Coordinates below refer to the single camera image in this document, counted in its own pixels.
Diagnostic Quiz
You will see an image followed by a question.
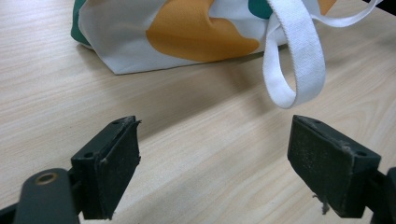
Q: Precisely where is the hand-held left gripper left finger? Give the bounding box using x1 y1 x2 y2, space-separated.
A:
70 115 142 221

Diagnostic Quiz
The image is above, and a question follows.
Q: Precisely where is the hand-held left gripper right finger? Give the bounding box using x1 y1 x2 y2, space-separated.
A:
287 114 382 219

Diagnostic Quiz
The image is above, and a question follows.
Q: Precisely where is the white tote bag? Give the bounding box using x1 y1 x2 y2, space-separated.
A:
70 0 385 110

